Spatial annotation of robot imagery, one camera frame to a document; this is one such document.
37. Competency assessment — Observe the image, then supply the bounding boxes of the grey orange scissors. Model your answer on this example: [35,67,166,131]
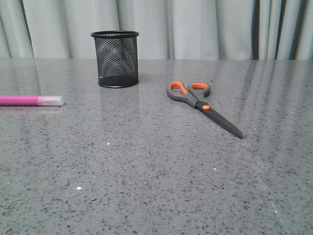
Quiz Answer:
[167,81,244,139]

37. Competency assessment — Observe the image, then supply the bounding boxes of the pink highlighter pen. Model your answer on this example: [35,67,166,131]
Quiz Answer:
[0,95,64,106]

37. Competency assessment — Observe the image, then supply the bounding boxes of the black mesh pen cup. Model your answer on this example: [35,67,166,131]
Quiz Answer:
[91,30,139,88]

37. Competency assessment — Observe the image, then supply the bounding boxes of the grey curtain backdrop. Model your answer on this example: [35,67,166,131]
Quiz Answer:
[0,0,313,60]

